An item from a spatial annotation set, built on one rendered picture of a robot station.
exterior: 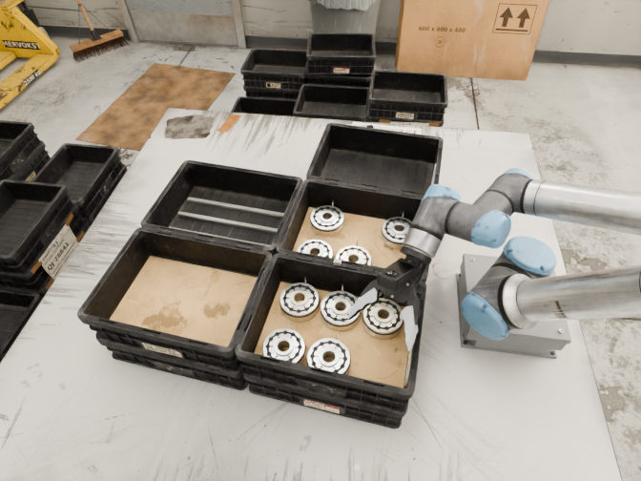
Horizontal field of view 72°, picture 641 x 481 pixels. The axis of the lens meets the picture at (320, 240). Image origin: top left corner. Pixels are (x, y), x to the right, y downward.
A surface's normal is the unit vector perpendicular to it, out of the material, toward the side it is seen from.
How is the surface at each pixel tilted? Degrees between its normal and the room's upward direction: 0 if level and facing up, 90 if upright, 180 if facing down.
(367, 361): 0
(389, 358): 0
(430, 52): 73
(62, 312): 0
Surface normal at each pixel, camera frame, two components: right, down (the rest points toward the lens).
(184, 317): -0.02, -0.65
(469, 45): -0.15, 0.55
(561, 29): -0.15, 0.75
